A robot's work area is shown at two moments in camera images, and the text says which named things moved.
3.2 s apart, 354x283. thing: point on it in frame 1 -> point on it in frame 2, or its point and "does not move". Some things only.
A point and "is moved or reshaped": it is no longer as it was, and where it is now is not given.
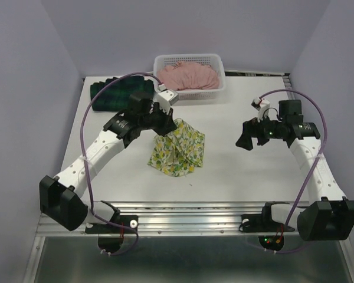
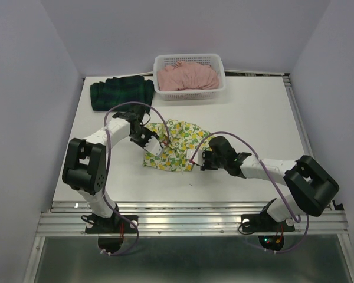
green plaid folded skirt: [115, 96] does not move
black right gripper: [251, 128] -> [205, 166]
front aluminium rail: [176, 219] does not move
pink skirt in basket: [186, 76] does not move
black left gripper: [168, 125] -> [150, 133]
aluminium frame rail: [285, 76] does not move
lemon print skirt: [177, 152] is moved or reshaped
